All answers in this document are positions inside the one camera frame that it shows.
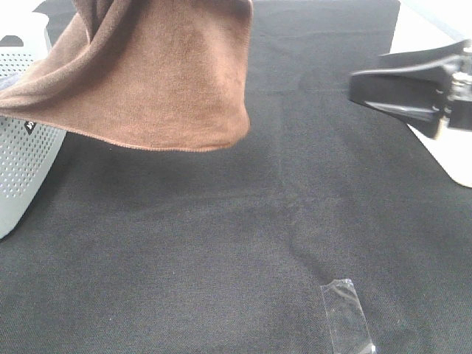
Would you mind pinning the white plastic storage box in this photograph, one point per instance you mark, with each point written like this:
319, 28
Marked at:
427, 25

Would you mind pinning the black table cloth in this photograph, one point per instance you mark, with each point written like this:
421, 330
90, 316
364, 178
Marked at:
129, 251

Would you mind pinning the brown towel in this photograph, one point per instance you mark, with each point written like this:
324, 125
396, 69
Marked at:
150, 75

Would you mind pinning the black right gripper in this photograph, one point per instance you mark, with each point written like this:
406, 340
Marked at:
411, 86

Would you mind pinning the grey perforated laundry basket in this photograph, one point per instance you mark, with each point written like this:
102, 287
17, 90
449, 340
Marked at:
28, 149

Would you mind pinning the grey cloth in basket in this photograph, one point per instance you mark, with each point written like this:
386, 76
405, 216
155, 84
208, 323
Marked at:
10, 82

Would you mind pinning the clear tape strip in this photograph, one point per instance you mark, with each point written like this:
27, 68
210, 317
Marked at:
346, 321

